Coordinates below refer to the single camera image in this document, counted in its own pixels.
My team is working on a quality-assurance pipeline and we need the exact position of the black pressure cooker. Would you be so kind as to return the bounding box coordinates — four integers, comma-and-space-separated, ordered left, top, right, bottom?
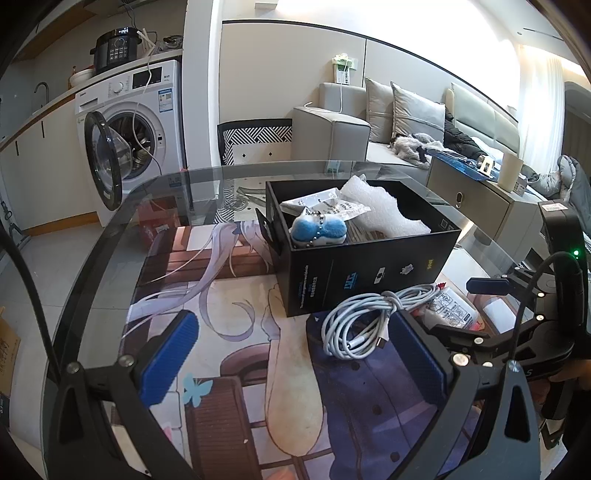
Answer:
90, 28, 141, 75

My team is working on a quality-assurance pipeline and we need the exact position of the printed desk mat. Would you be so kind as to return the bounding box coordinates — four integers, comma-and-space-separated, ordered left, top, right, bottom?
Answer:
124, 219, 532, 480

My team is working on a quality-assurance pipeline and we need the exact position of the wide grey cushion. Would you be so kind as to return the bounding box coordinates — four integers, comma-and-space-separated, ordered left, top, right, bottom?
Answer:
390, 82, 446, 148

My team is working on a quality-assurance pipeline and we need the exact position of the grey padded jacket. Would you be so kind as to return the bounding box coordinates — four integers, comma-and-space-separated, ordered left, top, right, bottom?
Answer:
531, 154, 591, 208

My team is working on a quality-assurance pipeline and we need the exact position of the grey fur garment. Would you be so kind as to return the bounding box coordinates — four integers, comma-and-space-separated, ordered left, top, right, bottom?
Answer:
390, 133, 444, 167

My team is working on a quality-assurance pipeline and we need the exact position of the white upper kitchen cabinet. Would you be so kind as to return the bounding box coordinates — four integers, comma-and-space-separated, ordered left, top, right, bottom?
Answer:
14, 0, 121, 61

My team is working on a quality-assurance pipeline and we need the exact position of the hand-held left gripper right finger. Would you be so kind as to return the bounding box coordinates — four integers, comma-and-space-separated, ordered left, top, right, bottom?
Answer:
390, 308, 541, 480

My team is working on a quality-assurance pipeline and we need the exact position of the black cardboard box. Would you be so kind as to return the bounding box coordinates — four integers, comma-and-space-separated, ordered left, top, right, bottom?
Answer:
256, 179, 462, 318

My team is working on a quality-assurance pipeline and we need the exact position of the narrow beige cushion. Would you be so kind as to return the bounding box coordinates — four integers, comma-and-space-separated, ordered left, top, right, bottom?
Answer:
365, 78, 395, 144

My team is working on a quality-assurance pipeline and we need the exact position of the white charging cable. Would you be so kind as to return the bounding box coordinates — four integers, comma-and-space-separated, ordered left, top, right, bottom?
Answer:
321, 282, 444, 360

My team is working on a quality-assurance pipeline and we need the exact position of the red box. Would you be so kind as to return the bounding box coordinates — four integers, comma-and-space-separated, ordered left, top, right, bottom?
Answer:
136, 203, 178, 245

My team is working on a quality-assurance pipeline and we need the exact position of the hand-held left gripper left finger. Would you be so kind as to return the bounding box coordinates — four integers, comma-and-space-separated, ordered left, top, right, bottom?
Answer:
48, 309, 200, 480

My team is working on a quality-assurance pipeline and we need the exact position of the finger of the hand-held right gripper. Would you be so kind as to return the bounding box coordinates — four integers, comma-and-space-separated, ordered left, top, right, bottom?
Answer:
427, 316, 555, 365
465, 272, 546, 301

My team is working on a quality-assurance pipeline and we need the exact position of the beige side cabinet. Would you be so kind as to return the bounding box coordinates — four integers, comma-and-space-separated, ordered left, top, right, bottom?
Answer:
426, 154, 541, 245

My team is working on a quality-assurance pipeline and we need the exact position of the white kitchen counter cabinet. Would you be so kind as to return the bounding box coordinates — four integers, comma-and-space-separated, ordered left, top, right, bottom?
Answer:
0, 69, 100, 236

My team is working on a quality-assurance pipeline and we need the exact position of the white printed plastic packet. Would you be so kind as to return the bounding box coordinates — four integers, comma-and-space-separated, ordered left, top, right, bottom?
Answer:
279, 187, 372, 222

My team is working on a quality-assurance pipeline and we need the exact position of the beige sofa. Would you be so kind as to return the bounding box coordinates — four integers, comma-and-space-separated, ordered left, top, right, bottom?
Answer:
292, 76, 525, 174

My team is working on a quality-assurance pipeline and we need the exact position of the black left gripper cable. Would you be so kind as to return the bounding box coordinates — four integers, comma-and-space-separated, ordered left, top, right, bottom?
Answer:
0, 226, 63, 384

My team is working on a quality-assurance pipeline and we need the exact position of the green white wall power strip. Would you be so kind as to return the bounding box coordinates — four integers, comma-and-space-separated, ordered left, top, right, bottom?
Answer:
331, 54, 358, 86

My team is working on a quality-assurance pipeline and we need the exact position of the blue white plush keychain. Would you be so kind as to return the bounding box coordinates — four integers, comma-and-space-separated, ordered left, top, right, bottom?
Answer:
288, 208, 348, 247

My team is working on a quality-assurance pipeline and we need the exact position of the white paper roll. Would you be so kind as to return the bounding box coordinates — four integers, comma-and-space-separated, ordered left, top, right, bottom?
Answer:
499, 151, 525, 193

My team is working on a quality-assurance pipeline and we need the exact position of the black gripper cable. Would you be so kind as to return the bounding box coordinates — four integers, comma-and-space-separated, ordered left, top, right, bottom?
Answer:
512, 251, 583, 324
0, 226, 63, 384

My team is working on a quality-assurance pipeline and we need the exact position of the person's right hand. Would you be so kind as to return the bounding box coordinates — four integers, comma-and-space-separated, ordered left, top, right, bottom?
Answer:
549, 357, 591, 385

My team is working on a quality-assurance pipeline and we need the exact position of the white power cord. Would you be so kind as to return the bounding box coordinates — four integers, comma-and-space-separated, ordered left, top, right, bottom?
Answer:
131, 28, 160, 93

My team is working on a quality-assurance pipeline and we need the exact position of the black jacket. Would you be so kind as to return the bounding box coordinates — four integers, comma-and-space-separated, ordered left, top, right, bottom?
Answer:
443, 111, 490, 160

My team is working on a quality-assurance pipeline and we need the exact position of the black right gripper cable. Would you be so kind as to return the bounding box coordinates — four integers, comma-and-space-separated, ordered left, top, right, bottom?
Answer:
512, 251, 583, 324

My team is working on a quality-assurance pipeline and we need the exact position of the white curtain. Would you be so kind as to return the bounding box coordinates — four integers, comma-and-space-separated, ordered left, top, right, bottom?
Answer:
519, 46, 566, 162

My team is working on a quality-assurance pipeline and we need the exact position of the white washing machine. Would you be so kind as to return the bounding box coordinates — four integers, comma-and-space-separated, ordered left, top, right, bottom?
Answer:
75, 59, 188, 227

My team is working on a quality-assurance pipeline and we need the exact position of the blue cabinet top mat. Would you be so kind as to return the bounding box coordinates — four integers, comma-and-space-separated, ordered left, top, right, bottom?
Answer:
431, 151, 502, 178

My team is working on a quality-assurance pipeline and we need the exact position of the white packet with red print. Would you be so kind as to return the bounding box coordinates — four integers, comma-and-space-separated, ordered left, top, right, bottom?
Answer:
416, 288, 483, 330

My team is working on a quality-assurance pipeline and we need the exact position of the white foam sheet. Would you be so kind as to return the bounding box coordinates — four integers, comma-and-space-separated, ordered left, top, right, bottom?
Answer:
339, 174, 432, 239

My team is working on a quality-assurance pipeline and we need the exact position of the brown cardboard box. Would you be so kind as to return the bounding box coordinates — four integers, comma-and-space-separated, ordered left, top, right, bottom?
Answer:
0, 307, 21, 398

